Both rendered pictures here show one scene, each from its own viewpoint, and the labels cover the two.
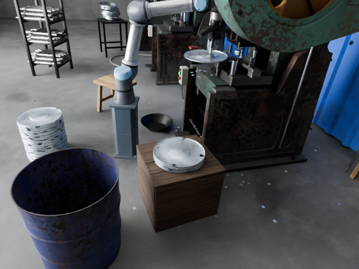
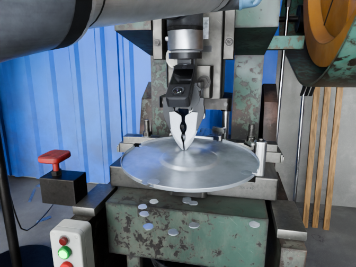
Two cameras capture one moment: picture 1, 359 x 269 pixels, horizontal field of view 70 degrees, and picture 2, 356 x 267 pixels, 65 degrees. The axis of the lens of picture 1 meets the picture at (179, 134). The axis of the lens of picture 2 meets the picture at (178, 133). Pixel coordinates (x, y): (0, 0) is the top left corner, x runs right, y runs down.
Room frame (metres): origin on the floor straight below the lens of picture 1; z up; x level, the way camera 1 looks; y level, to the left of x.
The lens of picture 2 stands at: (1.47, 0.37, 0.98)
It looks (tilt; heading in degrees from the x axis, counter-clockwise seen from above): 14 degrees down; 299
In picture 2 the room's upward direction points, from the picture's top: straight up
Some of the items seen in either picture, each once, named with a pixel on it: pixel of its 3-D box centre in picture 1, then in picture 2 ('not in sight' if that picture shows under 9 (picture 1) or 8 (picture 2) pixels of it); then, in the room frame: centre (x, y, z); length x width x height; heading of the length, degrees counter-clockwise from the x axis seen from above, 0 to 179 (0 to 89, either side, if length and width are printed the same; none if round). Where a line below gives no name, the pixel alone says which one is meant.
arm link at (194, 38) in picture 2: (216, 16); (184, 42); (1.76, -0.18, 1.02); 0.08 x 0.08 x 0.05
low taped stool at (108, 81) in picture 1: (116, 96); not in sight; (2.32, 0.65, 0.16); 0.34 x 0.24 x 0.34; 61
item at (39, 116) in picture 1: (39, 116); not in sight; (1.57, 1.00, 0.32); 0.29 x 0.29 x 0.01
